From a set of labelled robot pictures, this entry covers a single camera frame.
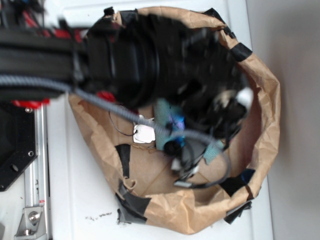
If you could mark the crumpled red cloth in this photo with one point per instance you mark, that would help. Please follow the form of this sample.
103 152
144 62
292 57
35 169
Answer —
107 96

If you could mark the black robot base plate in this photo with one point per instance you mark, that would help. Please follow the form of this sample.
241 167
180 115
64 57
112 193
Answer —
18 146

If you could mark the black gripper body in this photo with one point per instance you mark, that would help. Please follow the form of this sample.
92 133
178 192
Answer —
202 77

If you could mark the aluminium corner bracket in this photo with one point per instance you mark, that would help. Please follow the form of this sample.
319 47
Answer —
32 225

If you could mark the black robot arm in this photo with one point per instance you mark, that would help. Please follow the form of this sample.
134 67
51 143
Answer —
150 58

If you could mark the aluminium frame rail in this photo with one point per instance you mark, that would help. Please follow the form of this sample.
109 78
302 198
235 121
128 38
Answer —
36 176

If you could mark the brown paper bag bin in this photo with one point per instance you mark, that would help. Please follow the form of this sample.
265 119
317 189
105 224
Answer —
140 176

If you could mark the blue terry cloth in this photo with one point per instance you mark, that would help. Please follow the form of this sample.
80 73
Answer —
171 116

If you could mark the white paper tag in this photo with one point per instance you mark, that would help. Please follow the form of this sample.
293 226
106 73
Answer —
143 134

